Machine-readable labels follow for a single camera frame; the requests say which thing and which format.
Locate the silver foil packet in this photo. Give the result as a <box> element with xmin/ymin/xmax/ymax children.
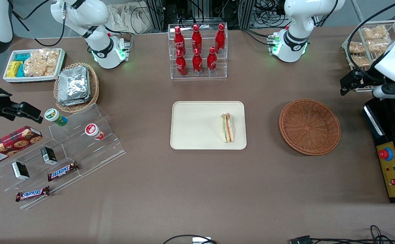
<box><xmin>58</xmin><ymin>66</ymin><xmax>90</xmax><ymax>101</ymax></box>
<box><xmin>57</xmin><ymin>91</ymin><xmax>91</xmax><ymax>107</ymax></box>

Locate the red emergency stop button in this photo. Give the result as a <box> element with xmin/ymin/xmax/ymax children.
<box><xmin>379</xmin><ymin>148</ymin><xmax>394</xmax><ymax>161</ymax></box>

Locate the triangle sandwich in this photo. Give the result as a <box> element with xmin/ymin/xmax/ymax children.
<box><xmin>220</xmin><ymin>113</ymin><xmax>235</xmax><ymax>143</ymax></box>

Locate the red cola bottle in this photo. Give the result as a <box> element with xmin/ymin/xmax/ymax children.
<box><xmin>207</xmin><ymin>47</ymin><xmax>217</xmax><ymax>74</ymax></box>
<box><xmin>176</xmin><ymin>50</ymin><xmax>187</xmax><ymax>77</ymax></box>
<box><xmin>192</xmin><ymin>24</ymin><xmax>202</xmax><ymax>55</ymax></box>
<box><xmin>193</xmin><ymin>48</ymin><xmax>203</xmax><ymax>76</ymax></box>
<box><xmin>215</xmin><ymin>23</ymin><xmax>226</xmax><ymax>54</ymax></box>
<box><xmin>174</xmin><ymin>26</ymin><xmax>185</xmax><ymax>56</ymax></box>

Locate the Snickers chocolate bar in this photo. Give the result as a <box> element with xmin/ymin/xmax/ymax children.
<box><xmin>15</xmin><ymin>186</ymin><xmax>51</xmax><ymax>202</ymax></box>
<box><xmin>47</xmin><ymin>161</ymin><xmax>79</xmax><ymax>182</ymax></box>

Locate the clear bag of crackers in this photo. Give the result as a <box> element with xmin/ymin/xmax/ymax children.
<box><xmin>23</xmin><ymin>48</ymin><xmax>61</xmax><ymax>77</ymax></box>

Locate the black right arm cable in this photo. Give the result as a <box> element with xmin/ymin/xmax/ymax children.
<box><xmin>11</xmin><ymin>0</ymin><xmax>66</xmax><ymax>47</ymax></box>

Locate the beige plastic tray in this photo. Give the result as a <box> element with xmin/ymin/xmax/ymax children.
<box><xmin>170</xmin><ymin>101</ymin><xmax>247</xmax><ymax>150</ymax></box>

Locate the clear acrylic stepped display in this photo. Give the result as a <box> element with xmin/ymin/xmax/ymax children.
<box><xmin>0</xmin><ymin>103</ymin><xmax>126</xmax><ymax>210</ymax></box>

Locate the red tartan cookie box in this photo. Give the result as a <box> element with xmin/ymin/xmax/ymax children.
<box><xmin>0</xmin><ymin>126</ymin><xmax>43</xmax><ymax>167</ymax></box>

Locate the red snack cup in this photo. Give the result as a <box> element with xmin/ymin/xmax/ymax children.
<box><xmin>85</xmin><ymin>124</ymin><xmax>105</xmax><ymax>141</ymax></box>

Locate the yellow snack box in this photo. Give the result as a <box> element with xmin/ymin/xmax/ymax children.
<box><xmin>6</xmin><ymin>61</ymin><xmax>23</xmax><ymax>78</ymax></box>

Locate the aluminium frame post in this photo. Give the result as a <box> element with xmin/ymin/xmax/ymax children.
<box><xmin>146</xmin><ymin>0</ymin><xmax>166</xmax><ymax>32</ymax></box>
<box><xmin>238</xmin><ymin>0</ymin><xmax>256</xmax><ymax>29</ymax></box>

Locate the green snack cup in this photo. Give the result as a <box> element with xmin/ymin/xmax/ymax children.
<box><xmin>44</xmin><ymin>108</ymin><xmax>68</xmax><ymax>127</ymax></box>

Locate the small black box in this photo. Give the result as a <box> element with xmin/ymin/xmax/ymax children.
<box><xmin>41</xmin><ymin>146</ymin><xmax>58</xmax><ymax>165</ymax></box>
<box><xmin>12</xmin><ymin>162</ymin><xmax>30</xmax><ymax>180</ymax></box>

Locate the black control box yellow panel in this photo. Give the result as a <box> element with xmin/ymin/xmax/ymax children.
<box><xmin>363</xmin><ymin>97</ymin><xmax>395</xmax><ymax>204</ymax></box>

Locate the black looped cable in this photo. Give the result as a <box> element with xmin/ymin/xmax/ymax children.
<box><xmin>163</xmin><ymin>234</ymin><xmax>218</xmax><ymax>244</ymax></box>

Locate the white wire shelf rack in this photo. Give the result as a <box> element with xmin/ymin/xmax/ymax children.
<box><xmin>341</xmin><ymin>20</ymin><xmax>395</xmax><ymax>93</ymax></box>

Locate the black tangled cable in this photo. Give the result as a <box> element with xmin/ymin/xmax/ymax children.
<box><xmin>309</xmin><ymin>225</ymin><xmax>395</xmax><ymax>244</ymax></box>

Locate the black cable connector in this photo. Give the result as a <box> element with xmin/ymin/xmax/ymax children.
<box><xmin>288</xmin><ymin>235</ymin><xmax>312</xmax><ymax>244</ymax></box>

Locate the oval light wicker basket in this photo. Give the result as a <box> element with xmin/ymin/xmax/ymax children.
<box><xmin>53</xmin><ymin>62</ymin><xmax>100</xmax><ymax>113</ymax></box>

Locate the round brown wicker basket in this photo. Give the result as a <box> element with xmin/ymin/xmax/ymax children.
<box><xmin>279</xmin><ymin>99</ymin><xmax>341</xmax><ymax>156</ymax></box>

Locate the clear acrylic bottle rack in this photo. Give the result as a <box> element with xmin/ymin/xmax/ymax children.
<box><xmin>168</xmin><ymin>23</ymin><xmax>228</xmax><ymax>80</ymax></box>

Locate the white rectangular dish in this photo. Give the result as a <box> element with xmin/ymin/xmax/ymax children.
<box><xmin>3</xmin><ymin>48</ymin><xmax>66</xmax><ymax>83</ymax></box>

